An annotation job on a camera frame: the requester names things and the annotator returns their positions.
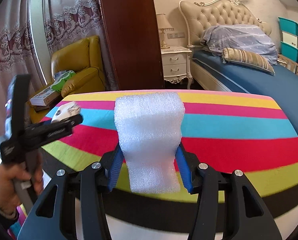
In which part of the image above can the green tissue pack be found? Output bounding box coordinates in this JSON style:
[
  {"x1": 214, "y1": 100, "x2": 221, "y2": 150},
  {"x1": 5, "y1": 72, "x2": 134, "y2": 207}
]
[{"x1": 51, "y1": 70, "x2": 76, "y2": 93}]

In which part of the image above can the grey striped duvet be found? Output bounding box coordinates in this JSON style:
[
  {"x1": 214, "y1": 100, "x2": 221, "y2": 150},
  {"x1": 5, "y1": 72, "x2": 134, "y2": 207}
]
[{"x1": 200, "y1": 24, "x2": 278, "y2": 65}]

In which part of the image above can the lace patterned curtain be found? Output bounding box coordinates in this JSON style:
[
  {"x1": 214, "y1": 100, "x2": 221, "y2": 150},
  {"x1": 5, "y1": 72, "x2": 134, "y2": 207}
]
[{"x1": 0, "y1": 0, "x2": 117, "y2": 135}]

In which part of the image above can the striped colourful tablecloth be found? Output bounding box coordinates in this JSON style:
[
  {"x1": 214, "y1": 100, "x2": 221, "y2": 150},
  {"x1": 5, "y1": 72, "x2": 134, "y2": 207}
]
[{"x1": 16, "y1": 89, "x2": 298, "y2": 240}]

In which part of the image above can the yellow leather armchair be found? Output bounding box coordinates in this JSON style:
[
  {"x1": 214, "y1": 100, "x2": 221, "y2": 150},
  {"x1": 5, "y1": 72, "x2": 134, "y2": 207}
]
[{"x1": 26, "y1": 35, "x2": 107, "y2": 124}]

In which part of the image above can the white box on armchair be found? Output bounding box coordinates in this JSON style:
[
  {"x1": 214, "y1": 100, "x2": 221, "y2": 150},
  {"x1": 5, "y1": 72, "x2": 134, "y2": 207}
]
[{"x1": 30, "y1": 87, "x2": 60, "y2": 106}]

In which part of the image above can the small white foam roll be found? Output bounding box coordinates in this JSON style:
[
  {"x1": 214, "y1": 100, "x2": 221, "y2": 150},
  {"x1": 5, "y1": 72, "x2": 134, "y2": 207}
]
[{"x1": 114, "y1": 92, "x2": 185, "y2": 194}]

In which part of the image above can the wooden crib rail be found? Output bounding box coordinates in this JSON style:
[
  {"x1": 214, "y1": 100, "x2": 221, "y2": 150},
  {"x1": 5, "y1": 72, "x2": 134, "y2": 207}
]
[{"x1": 277, "y1": 54, "x2": 298, "y2": 76}]

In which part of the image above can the blue bed mattress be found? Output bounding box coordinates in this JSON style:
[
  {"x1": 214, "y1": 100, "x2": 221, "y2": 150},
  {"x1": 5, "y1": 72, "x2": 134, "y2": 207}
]
[{"x1": 190, "y1": 50, "x2": 298, "y2": 134}]

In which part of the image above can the white nightstand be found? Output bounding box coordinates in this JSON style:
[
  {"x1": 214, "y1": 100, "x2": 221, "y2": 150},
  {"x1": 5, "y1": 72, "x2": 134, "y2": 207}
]
[{"x1": 161, "y1": 46, "x2": 193, "y2": 89}]

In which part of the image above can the dark wooden pillar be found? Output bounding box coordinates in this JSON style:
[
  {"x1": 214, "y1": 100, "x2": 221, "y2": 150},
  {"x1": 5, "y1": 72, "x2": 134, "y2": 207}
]
[{"x1": 100, "y1": 0, "x2": 164, "y2": 90}]

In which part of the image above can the person's left hand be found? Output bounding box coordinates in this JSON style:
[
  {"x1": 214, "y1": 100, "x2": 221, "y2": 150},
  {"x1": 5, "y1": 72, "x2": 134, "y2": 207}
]
[{"x1": 0, "y1": 154, "x2": 43, "y2": 218}]

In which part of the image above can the beige table lamp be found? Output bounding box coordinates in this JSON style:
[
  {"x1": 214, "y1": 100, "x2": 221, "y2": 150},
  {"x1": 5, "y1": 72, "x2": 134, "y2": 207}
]
[{"x1": 156, "y1": 14, "x2": 174, "y2": 49}]

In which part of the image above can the lower teal storage bin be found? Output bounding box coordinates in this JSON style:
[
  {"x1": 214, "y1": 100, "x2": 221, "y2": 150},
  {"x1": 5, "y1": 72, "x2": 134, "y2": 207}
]
[{"x1": 281, "y1": 41, "x2": 298, "y2": 63}]

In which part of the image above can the teal storage bin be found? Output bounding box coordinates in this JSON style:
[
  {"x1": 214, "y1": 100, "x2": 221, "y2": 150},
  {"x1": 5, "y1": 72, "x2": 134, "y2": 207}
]
[
  {"x1": 278, "y1": 17, "x2": 298, "y2": 36},
  {"x1": 281, "y1": 41, "x2": 298, "y2": 63}
]

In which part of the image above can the white storage drawer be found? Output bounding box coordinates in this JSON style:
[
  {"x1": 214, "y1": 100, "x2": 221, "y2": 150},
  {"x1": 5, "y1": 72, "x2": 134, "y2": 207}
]
[{"x1": 282, "y1": 31, "x2": 298, "y2": 48}]

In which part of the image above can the printed white wrapper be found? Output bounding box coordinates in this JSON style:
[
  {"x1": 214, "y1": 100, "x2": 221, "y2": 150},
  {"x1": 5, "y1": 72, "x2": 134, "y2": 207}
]
[{"x1": 51, "y1": 101, "x2": 81, "y2": 123}]

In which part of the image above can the striped tan pillow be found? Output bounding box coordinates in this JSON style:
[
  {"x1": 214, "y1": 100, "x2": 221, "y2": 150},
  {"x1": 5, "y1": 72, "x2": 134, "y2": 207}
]
[{"x1": 222, "y1": 48, "x2": 275, "y2": 75}]

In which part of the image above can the beige tufted headboard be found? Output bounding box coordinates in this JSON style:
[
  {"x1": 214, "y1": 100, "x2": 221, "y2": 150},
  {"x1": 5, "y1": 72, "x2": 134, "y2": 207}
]
[{"x1": 178, "y1": 0, "x2": 272, "y2": 48}]

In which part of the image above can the teal storage bin left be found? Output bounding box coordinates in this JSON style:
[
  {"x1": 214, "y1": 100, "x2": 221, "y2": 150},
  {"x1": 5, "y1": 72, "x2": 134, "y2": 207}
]
[{"x1": 278, "y1": 17, "x2": 298, "y2": 36}]

